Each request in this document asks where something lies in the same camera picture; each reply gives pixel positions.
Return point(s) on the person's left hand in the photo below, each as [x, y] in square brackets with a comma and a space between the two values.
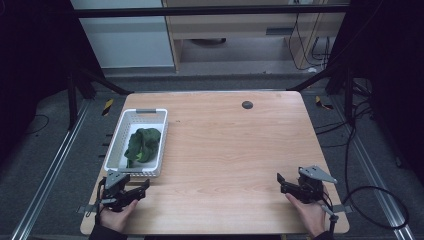
[116, 218]

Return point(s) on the black horizontal bar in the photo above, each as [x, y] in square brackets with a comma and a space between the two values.
[200, 11]

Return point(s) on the light wooden desk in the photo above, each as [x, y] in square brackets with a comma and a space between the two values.
[233, 26]

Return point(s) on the person's right hand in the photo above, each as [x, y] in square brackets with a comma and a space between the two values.
[310, 215]

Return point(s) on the black metal stand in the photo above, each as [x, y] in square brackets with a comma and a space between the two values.
[348, 96]
[71, 100]

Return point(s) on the white cabinet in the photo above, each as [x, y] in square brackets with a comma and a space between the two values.
[126, 40]

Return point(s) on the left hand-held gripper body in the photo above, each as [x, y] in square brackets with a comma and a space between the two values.
[115, 180]

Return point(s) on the grey metal table bracket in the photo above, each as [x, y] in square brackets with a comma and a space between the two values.
[343, 209]
[87, 209]

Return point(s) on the green leafy vegetable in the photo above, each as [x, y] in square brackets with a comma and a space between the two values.
[143, 145]

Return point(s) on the black curtain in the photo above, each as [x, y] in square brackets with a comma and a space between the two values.
[33, 50]
[386, 50]

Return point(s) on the aluminium floor rail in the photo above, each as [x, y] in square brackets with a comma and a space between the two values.
[50, 173]
[376, 173]

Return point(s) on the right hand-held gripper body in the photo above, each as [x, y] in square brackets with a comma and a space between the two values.
[310, 186]

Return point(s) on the white plastic basket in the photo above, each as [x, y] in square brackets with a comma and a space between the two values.
[136, 166]

